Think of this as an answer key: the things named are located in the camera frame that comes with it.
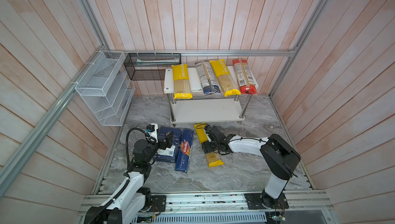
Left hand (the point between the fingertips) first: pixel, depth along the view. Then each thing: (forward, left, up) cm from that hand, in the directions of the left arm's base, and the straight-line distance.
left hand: (166, 132), depth 83 cm
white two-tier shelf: (+9, -23, +20) cm, 32 cm away
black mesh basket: (+47, +15, +10) cm, 50 cm away
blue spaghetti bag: (-12, -9, -11) cm, 19 cm away
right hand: (0, -24, -15) cm, 28 cm away
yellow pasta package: (-10, -27, -12) cm, 31 cm away
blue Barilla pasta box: (-10, -1, -7) cm, 13 cm away
